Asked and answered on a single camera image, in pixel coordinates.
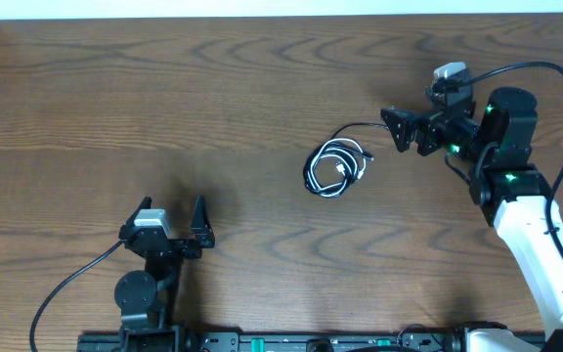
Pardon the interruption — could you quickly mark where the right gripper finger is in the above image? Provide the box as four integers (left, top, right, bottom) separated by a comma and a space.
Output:
380, 108, 417, 153
411, 124, 440, 156

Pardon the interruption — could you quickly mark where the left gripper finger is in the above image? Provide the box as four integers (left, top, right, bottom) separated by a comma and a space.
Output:
123, 197, 152, 229
191, 196, 215, 248

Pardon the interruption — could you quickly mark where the white usb cable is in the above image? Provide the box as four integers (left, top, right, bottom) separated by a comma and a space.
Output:
308, 137, 368, 198

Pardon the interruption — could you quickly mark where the black usb cable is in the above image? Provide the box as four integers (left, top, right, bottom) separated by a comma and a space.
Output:
302, 121, 391, 199

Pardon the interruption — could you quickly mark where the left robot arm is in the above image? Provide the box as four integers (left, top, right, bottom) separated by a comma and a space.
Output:
114, 196, 215, 351

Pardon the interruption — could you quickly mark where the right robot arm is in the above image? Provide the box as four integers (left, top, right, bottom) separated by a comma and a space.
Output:
380, 87, 563, 351

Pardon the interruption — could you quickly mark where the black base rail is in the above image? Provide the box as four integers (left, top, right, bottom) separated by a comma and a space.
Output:
76, 327, 465, 352

